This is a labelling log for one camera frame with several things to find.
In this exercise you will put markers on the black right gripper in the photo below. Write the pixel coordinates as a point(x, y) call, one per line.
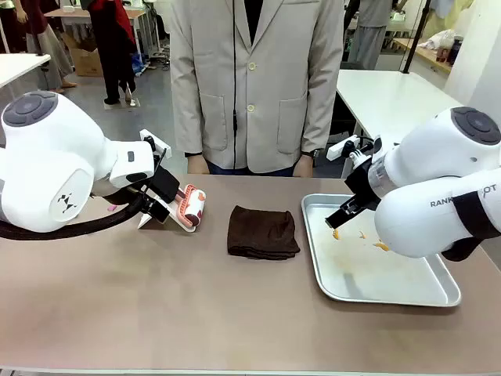
point(362, 184)

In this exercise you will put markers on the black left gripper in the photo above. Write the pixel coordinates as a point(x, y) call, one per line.
point(166, 184)

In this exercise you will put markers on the pink white lint roller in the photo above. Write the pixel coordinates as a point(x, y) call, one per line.
point(192, 207)

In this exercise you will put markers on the dark brown cloth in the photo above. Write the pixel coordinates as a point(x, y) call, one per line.
point(262, 233)

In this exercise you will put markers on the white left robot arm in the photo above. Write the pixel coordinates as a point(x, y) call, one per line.
point(47, 156)

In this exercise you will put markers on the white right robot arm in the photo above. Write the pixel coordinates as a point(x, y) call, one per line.
point(430, 176)

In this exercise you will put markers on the person's right hand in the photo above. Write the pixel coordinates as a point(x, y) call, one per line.
point(199, 165)

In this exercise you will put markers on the person's left hand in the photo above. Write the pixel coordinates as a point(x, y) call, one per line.
point(304, 166)

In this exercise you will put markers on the white folded stand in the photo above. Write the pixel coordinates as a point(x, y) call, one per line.
point(184, 227)

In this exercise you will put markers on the black wristwatch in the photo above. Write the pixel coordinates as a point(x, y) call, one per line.
point(313, 153)

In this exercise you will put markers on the silver metal tray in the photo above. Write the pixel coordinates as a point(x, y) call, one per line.
point(375, 282)

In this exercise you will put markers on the large white table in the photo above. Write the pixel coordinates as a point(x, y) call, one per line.
point(383, 102)

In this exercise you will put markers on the person in beige jacket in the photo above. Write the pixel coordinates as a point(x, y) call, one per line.
point(254, 78)

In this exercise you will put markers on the person in red and black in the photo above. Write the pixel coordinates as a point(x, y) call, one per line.
point(113, 51)

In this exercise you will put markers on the brown cardboard box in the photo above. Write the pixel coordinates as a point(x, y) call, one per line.
point(88, 58)

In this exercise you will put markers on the wooden shelf board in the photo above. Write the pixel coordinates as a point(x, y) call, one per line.
point(426, 55)

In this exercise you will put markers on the person in grey clothes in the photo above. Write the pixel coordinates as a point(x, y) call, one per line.
point(372, 35)

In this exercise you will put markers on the red brown jar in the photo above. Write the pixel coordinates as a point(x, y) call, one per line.
point(442, 55)

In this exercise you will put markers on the black slanted pole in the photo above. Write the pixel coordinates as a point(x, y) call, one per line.
point(415, 35)

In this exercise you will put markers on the white plastic bag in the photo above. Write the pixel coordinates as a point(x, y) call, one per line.
point(436, 39)

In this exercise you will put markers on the dark bottle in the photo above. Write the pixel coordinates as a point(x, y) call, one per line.
point(455, 49)

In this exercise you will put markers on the person in grey skirt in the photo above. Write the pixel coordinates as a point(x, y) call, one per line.
point(43, 43)

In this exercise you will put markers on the small white table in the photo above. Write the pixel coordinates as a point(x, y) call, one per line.
point(19, 64)

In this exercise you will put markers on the brown top background table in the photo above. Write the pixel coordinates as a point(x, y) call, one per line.
point(78, 13)

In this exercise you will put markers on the yellow hanging cloth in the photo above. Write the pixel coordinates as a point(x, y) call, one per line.
point(450, 13)

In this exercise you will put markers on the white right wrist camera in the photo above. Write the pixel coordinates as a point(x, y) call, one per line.
point(340, 148)

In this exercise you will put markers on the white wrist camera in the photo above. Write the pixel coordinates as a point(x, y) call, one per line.
point(340, 148)
point(150, 138)

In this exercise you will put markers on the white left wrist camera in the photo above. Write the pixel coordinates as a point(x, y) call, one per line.
point(150, 138)

